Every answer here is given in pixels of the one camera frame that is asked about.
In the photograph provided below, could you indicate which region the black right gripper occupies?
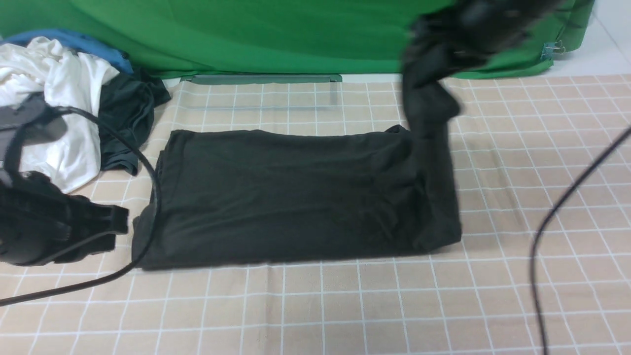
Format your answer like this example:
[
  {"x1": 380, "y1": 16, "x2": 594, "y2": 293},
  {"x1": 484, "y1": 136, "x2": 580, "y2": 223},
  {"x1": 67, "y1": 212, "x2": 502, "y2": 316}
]
[{"x1": 409, "y1": 0, "x2": 561, "y2": 70}]

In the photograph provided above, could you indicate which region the blue crumpled garment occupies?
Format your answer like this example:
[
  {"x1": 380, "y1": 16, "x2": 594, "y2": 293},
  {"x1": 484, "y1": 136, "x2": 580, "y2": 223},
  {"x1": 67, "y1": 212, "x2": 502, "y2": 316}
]
[{"x1": 1, "y1": 29, "x2": 135, "y2": 75}]

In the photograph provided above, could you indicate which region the dark gray long-sleeve shirt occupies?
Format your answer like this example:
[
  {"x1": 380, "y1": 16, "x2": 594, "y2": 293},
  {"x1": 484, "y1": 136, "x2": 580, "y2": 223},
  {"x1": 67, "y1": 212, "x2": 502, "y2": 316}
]
[{"x1": 132, "y1": 74, "x2": 462, "y2": 270}]

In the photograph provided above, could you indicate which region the metal binder clip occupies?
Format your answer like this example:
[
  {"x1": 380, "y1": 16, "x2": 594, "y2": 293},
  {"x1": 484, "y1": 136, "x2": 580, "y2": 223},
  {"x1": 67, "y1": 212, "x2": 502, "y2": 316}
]
[{"x1": 539, "y1": 40, "x2": 566, "y2": 62}]

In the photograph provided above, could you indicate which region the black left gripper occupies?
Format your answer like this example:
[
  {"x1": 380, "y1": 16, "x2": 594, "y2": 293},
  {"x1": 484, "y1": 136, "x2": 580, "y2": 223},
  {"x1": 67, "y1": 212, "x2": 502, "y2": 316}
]
[{"x1": 0, "y1": 171, "x2": 129, "y2": 267}]

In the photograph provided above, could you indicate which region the white crumpled shirt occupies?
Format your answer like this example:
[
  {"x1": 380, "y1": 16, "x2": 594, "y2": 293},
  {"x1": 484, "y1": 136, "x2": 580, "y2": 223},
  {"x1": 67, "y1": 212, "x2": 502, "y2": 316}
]
[{"x1": 0, "y1": 37, "x2": 120, "y2": 194}]

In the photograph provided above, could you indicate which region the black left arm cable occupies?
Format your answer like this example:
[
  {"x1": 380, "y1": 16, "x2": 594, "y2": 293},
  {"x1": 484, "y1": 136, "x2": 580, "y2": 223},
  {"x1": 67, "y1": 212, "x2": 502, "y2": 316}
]
[{"x1": 0, "y1": 106, "x2": 161, "y2": 306}]

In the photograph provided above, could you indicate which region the green backdrop cloth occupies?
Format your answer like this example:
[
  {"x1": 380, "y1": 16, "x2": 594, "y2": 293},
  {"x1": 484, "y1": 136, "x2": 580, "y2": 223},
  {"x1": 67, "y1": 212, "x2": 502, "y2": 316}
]
[{"x1": 1, "y1": 0, "x2": 594, "y2": 81}]

